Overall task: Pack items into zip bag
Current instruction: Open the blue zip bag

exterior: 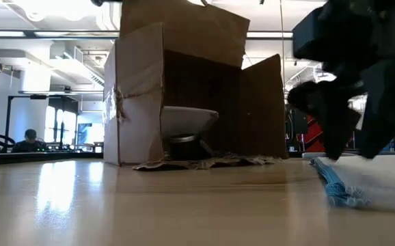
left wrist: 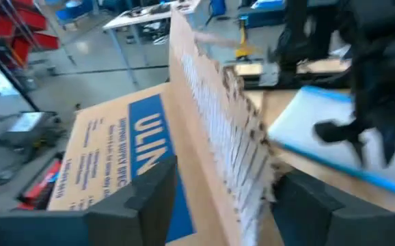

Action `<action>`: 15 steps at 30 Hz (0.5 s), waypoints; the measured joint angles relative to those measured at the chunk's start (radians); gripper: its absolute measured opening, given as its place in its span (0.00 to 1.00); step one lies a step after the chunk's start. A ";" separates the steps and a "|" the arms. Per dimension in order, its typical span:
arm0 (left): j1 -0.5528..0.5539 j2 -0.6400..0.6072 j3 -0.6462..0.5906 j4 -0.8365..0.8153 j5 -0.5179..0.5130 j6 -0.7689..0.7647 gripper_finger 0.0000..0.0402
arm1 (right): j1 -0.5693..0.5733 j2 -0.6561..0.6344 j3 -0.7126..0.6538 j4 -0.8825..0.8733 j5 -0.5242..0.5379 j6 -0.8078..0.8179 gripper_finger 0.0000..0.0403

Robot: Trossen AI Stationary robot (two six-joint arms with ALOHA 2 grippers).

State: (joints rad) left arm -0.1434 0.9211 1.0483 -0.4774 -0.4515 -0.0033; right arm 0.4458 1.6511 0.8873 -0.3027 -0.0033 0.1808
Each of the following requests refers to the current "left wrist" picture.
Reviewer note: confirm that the red black toolbox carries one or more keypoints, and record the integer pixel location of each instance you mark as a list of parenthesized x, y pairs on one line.
[(43, 186)]

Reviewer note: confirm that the white table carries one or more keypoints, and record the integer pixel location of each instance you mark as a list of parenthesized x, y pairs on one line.
[(143, 15)]

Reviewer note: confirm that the black aluminium rig frame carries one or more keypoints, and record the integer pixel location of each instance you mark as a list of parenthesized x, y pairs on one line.
[(320, 81)]

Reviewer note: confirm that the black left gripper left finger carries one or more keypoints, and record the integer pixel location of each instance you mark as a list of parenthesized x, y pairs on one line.
[(139, 212)]

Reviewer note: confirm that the red stacked storage bins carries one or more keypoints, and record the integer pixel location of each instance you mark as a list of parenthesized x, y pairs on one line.
[(16, 30)]

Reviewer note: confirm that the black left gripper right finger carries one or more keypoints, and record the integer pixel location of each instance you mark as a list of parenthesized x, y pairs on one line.
[(320, 218)]

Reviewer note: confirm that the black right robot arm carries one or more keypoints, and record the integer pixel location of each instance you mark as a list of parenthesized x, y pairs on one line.
[(295, 37)]

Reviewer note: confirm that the black grey box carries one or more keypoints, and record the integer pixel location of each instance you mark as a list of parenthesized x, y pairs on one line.
[(30, 124)]

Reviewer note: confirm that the brown ULINE cardboard box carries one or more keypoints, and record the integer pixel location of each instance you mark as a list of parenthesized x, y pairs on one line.
[(201, 136)]

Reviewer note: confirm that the blue chair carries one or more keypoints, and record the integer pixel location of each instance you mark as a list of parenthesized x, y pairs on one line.
[(74, 10)]

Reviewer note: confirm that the yellow floor object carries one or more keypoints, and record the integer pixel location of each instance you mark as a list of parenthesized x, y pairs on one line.
[(243, 44)]

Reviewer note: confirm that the white mesh bag blue zipper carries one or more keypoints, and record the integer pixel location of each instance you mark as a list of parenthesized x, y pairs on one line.
[(313, 112)]

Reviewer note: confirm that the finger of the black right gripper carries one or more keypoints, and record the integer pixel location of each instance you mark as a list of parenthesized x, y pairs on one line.
[(361, 153), (334, 131)]

